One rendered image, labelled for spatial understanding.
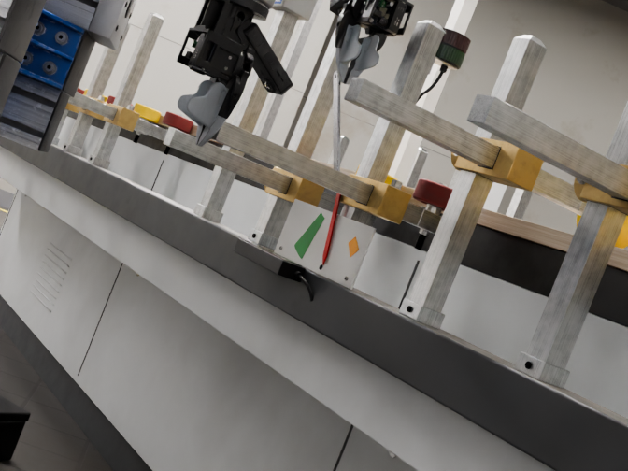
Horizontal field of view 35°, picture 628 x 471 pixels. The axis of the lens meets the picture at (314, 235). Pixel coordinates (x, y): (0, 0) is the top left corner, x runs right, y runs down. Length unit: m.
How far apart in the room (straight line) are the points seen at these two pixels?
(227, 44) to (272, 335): 0.55
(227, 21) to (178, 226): 0.74
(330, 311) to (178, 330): 0.99
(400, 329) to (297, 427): 0.61
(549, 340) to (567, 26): 7.54
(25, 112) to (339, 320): 0.54
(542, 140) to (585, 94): 7.61
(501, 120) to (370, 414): 0.57
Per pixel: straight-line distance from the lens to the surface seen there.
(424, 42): 1.65
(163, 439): 2.42
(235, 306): 1.87
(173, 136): 1.69
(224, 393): 2.22
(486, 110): 1.05
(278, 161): 1.49
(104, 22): 1.46
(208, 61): 1.41
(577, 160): 1.13
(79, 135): 2.99
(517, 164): 1.36
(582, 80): 8.71
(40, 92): 1.45
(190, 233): 2.03
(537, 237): 1.60
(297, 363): 1.65
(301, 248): 1.69
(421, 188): 1.64
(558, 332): 1.22
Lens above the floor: 0.77
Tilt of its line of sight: 1 degrees down
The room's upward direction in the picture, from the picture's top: 22 degrees clockwise
